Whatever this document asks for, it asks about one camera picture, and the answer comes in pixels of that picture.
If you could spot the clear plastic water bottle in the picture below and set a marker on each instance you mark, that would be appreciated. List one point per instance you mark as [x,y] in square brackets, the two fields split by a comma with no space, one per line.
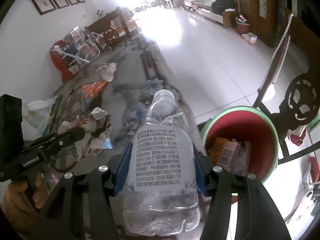
[160,155]

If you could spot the small white floor box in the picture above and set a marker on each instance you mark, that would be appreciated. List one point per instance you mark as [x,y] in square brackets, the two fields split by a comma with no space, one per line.
[250,38]

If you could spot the yellow printed packet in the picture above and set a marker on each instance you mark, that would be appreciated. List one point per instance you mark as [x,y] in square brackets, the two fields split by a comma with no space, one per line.
[222,152]

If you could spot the orange snack wrapper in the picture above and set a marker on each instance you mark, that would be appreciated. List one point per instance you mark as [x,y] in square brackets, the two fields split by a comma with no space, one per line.
[92,91]

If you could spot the dark wooden chair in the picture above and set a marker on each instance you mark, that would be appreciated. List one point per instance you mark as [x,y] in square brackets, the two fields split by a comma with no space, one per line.
[297,97]

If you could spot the white crumpled paper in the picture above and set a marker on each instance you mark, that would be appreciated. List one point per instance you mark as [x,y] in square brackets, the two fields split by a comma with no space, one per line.
[107,71]

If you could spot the pink strawberry print carton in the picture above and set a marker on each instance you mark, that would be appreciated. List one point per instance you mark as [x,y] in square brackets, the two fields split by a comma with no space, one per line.
[242,157]

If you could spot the brownish newspaper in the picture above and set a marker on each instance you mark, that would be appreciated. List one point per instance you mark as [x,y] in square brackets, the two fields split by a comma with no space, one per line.
[92,127]

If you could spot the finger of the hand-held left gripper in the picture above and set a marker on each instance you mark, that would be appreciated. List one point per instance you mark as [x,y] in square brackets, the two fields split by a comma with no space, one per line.
[67,136]

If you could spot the person's left hand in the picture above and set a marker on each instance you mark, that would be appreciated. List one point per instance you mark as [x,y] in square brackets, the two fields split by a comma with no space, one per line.
[38,182]

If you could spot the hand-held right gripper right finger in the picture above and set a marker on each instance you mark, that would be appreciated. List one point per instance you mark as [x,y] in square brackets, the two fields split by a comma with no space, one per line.
[201,175]

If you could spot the white spiral strip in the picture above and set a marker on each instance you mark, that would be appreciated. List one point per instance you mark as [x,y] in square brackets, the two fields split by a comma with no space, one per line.
[281,50]

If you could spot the low television cabinet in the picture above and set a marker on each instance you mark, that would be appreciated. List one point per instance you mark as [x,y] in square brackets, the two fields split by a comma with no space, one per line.
[202,10]

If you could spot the cardboard box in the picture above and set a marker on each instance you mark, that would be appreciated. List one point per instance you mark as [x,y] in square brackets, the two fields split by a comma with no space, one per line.
[228,20]

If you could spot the small red bucket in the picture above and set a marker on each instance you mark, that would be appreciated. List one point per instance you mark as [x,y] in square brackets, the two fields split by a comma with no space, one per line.
[243,26]

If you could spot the red cloth bag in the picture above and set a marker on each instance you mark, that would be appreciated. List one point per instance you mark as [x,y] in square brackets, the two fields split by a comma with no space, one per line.
[58,60]

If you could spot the white cup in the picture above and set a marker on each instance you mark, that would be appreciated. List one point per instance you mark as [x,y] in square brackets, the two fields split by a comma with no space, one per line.
[37,112]

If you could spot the wooden room partition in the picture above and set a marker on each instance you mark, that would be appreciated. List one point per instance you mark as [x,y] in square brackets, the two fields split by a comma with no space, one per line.
[250,5]

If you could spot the red item on chair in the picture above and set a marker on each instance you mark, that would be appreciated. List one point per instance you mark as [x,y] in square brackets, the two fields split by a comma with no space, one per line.
[297,138]

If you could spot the grey printed tablecloth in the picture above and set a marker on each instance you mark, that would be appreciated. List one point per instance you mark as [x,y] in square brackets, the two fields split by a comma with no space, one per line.
[130,80]

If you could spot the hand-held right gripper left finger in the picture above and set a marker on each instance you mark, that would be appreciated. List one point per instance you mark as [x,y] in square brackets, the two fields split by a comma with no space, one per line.
[122,172]

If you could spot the white stool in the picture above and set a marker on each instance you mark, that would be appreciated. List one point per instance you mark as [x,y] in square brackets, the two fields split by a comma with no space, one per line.
[173,2]

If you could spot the red bin with green rim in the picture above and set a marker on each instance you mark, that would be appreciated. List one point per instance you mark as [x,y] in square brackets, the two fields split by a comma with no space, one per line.
[250,127]

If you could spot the black bag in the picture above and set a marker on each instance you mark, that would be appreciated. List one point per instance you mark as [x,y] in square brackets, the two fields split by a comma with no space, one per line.
[222,5]

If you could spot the white magazine rack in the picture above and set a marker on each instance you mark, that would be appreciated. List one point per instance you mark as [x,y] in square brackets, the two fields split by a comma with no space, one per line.
[80,47]

